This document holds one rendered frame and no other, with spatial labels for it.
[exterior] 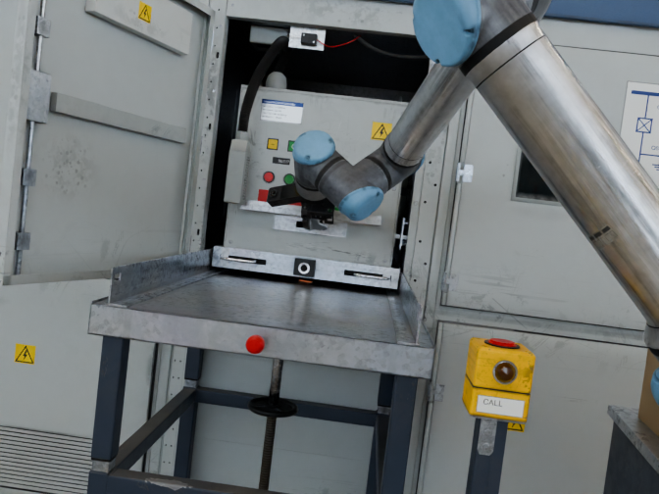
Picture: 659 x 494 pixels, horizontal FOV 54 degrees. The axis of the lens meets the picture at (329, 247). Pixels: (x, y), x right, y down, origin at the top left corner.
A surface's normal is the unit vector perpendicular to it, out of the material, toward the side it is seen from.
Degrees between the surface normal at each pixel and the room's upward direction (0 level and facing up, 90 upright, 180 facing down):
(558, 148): 111
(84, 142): 90
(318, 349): 90
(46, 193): 90
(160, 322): 90
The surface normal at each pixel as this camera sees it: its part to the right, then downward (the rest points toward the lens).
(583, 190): -0.54, 0.40
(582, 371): -0.07, 0.04
